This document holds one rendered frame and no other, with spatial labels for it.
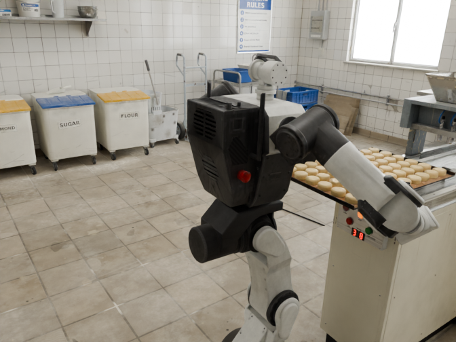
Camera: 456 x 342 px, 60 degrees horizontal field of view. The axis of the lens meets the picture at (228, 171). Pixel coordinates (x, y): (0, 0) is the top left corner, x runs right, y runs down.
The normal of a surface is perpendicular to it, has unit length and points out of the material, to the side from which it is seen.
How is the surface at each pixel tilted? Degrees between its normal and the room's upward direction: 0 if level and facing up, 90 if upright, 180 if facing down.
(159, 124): 95
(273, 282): 90
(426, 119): 90
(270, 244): 90
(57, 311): 0
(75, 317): 0
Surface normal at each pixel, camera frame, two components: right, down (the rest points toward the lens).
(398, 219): 0.02, 0.35
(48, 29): 0.58, 0.29
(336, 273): -0.83, 0.18
